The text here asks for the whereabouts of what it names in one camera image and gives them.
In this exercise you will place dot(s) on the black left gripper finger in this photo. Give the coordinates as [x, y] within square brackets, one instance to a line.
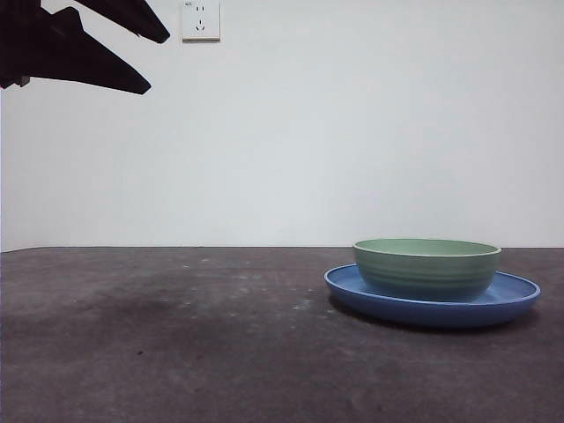
[132, 17]
[79, 57]

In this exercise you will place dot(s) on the green ribbed bowl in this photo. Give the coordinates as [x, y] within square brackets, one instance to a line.
[423, 273]

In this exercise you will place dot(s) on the blue plate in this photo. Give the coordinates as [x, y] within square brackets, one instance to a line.
[432, 313]

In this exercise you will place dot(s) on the white wall socket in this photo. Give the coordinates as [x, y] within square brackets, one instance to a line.
[201, 26]

